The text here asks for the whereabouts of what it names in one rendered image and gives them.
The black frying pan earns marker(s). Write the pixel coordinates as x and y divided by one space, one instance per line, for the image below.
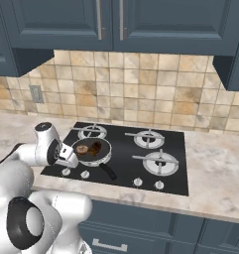
104 152

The brown mushroom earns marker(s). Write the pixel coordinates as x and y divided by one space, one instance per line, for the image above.
81 149

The dark blue wall cupboard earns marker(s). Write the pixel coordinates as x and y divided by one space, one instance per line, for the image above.
3 49
233 72

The dark blue base cupboard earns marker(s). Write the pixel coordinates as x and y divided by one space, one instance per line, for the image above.
210 234

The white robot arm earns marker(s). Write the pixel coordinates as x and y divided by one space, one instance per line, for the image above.
12 175

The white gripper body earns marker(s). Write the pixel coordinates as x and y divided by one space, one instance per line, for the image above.
67 161

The dark blue drawer front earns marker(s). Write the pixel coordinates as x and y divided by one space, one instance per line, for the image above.
141 243
131 215

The black gas hob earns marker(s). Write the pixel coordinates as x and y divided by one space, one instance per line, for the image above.
124 155

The dark brown sweet potato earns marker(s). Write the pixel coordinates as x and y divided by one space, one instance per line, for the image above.
95 148

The dark blue cupboard door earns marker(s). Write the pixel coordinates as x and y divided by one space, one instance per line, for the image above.
51 23
177 23

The white hob knob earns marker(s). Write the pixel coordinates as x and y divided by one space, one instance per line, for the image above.
66 171
159 185
85 174
138 182

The grey wall socket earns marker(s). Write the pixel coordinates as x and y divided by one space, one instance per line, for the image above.
36 94

